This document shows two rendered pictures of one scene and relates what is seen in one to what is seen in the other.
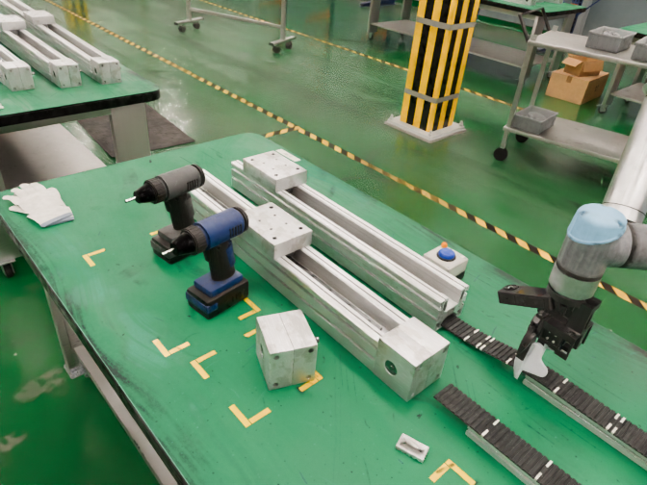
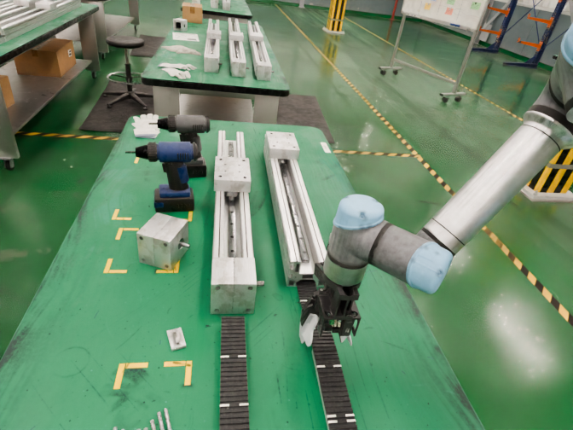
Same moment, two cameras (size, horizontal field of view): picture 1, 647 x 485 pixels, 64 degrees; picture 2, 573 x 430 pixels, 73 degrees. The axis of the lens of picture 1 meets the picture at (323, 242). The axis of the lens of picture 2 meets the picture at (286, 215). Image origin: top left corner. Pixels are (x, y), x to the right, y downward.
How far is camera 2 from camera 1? 0.66 m
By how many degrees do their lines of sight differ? 27
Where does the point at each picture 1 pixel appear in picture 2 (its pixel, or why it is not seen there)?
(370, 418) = (175, 308)
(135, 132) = (268, 116)
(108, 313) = (112, 187)
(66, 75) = (237, 68)
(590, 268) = (338, 252)
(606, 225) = (348, 211)
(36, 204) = (143, 124)
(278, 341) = (150, 229)
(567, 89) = not seen: outside the picture
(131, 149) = not seen: hidden behind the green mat
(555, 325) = (321, 301)
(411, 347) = (224, 273)
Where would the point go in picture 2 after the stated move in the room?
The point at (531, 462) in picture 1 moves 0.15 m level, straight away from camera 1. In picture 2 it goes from (232, 394) to (309, 377)
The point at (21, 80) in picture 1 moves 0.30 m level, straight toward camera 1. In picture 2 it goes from (211, 66) to (199, 77)
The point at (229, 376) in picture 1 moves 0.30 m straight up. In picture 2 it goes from (129, 244) to (116, 142)
